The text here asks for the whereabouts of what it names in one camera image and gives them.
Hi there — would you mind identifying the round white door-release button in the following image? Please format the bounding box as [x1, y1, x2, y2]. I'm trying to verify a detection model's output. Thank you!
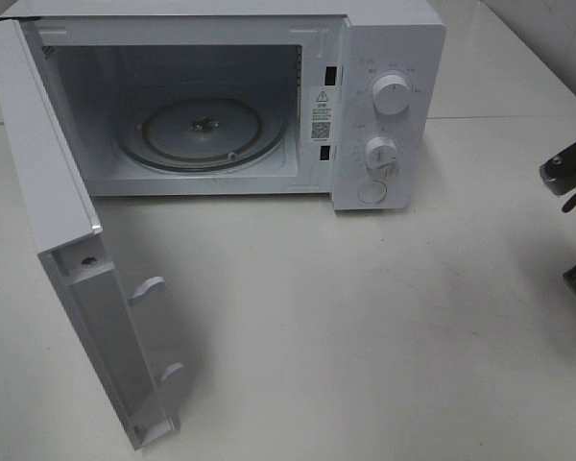
[358, 181, 387, 205]

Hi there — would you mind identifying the white timer knob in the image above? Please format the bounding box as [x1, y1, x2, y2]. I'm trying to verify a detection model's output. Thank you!
[364, 136, 398, 170]

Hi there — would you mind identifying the white microwave door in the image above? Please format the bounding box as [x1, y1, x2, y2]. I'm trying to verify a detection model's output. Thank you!
[0, 19, 181, 449]

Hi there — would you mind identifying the upper white power knob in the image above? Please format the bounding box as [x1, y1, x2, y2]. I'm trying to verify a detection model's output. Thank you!
[371, 71, 412, 115]

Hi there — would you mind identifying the white microwave oven body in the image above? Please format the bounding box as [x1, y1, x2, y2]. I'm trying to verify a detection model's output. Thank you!
[0, 1, 446, 210]

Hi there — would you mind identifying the glass microwave turntable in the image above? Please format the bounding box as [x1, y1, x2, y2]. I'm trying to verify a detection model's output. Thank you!
[115, 82, 297, 173]

